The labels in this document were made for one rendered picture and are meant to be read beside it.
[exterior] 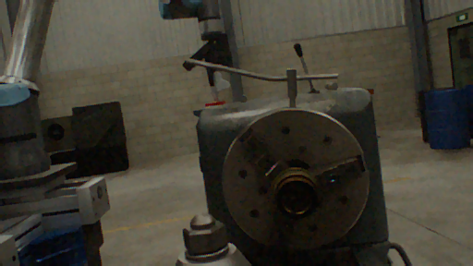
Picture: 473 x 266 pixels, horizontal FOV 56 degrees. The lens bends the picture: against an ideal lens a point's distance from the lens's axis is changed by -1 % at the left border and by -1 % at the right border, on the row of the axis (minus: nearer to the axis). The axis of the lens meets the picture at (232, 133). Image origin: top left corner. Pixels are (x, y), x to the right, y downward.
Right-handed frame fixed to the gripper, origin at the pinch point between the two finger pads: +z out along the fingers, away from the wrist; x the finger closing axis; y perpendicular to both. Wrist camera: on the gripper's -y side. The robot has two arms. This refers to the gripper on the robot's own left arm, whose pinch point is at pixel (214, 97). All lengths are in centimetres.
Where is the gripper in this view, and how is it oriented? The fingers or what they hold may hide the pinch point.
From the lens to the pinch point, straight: 146.8
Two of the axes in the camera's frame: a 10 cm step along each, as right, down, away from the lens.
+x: 1.2, -1.1, 9.9
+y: 9.8, -1.3, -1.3
